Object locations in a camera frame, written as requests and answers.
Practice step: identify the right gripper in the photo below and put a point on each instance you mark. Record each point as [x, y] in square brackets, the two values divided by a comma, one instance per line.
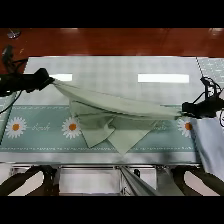
[192, 109]

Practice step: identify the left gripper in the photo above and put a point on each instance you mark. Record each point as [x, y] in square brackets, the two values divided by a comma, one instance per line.
[40, 80]

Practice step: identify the pale green T-shirt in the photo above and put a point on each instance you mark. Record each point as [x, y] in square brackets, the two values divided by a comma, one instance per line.
[123, 111]

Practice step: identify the pale blue garment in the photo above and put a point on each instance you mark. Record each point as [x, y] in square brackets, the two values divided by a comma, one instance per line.
[210, 143]

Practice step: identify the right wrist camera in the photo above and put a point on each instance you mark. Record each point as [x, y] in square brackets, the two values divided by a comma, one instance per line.
[209, 87]

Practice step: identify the silver frame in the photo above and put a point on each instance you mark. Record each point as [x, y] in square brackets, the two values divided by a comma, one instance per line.
[110, 168]

